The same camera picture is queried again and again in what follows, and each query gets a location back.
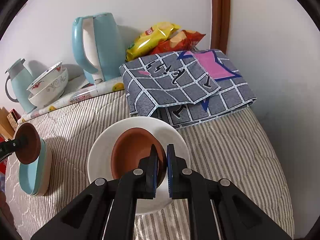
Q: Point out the white bowl with red-blue print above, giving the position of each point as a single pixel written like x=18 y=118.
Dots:
x=45 y=78

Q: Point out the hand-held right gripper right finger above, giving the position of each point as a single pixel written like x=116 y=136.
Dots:
x=171 y=175

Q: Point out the light blue electric kettle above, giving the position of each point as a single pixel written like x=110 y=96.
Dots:
x=105 y=47

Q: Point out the red chips bag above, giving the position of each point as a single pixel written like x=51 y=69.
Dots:
x=180 y=41

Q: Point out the grey checked folded cloth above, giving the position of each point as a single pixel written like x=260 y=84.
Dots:
x=180 y=87

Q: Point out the white bowl with grey scrollwork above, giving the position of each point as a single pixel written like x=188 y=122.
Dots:
x=51 y=92

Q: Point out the small brown bowl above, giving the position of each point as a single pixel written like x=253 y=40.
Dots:
x=30 y=142
x=130 y=150

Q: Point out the red paper bag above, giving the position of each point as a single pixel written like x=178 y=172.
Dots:
x=2 y=167

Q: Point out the rolled fruit-print table cover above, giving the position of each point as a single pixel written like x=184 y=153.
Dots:
x=75 y=97

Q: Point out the brown wooden door frame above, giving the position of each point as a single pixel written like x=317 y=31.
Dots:
x=220 y=12

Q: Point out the brown paper bag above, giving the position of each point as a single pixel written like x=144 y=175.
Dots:
x=5 y=123

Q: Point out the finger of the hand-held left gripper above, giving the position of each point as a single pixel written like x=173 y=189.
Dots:
x=13 y=146

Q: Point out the patterned brown box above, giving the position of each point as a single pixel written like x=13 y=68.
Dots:
x=13 y=117

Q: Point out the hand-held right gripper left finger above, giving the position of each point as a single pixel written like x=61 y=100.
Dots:
x=152 y=175

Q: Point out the teal thermos jug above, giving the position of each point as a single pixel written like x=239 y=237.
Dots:
x=21 y=87

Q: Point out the striped quilted bed cover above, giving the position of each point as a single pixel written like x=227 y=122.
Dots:
x=225 y=155

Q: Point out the plain white bowl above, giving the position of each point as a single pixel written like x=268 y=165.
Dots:
x=100 y=160

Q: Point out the yellow chips bag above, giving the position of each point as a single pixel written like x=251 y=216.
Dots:
x=150 y=40

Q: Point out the blue square plate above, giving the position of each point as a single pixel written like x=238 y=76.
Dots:
x=28 y=177

